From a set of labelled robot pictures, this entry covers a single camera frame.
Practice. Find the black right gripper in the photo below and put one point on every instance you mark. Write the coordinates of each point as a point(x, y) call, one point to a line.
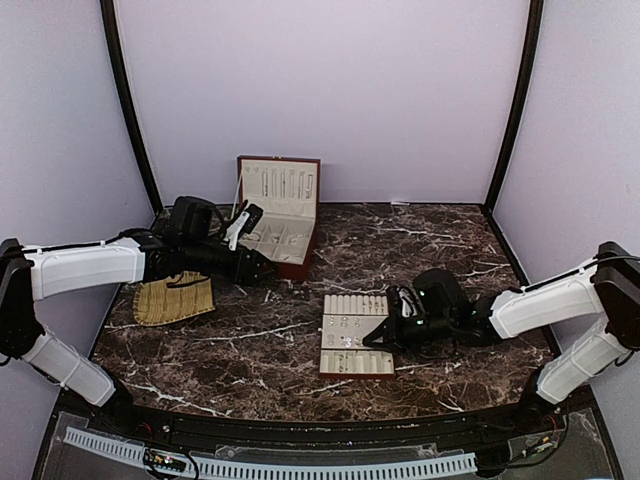
point(393, 339)

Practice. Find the black left frame post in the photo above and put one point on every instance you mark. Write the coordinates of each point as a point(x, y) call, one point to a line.
point(117, 61)

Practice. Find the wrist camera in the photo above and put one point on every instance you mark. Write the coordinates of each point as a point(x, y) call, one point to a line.
point(197, 221)
point(433, 293)

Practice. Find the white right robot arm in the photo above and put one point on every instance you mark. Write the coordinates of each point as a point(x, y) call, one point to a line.
point(606, 286)

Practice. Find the red wooden jewelry box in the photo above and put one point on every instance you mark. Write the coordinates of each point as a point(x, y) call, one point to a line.
point(287, 190)

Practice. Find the brown jewelry display tray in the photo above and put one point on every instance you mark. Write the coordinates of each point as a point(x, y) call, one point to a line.
point(346, 320)

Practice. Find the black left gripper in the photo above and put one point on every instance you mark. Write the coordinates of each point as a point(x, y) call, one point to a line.
point(256, 259)

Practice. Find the white slotted cable duct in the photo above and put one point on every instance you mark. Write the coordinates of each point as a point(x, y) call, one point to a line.
point(238, 463)

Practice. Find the woven bamboo tray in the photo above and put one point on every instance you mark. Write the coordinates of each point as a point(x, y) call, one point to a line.
point(174, 299)

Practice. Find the black frame post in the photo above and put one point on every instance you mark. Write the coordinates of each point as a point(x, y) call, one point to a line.
point(117, 61)
point(521, 89)

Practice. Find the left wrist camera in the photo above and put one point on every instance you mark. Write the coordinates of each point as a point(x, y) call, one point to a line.
point(197, 221)

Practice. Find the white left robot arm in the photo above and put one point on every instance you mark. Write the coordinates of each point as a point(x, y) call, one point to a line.
point(44, 291)

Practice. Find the black right frame post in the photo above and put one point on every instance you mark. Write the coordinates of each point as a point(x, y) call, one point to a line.
point(521, 89)

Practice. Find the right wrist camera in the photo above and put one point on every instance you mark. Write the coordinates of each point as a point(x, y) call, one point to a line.
point(433, 293)

